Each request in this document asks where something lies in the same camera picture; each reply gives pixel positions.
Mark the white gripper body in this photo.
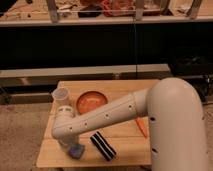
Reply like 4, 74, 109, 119
58, 136, 79, 148

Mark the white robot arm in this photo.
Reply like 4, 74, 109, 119
52, 78, 208, 171

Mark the black white striped cloth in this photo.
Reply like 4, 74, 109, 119
90, 132, 116, 161

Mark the clear plastic cup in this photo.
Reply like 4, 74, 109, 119
52, 88, 70, 107

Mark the orange bowl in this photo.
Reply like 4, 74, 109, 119
76, 91, 108, 114

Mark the wooden table board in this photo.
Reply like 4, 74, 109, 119
36, 80, 157, 168

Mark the orange carrot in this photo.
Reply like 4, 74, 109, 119
135, 118, 148, 138

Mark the metal shelf frame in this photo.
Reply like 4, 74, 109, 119
0, 0, 213, 27

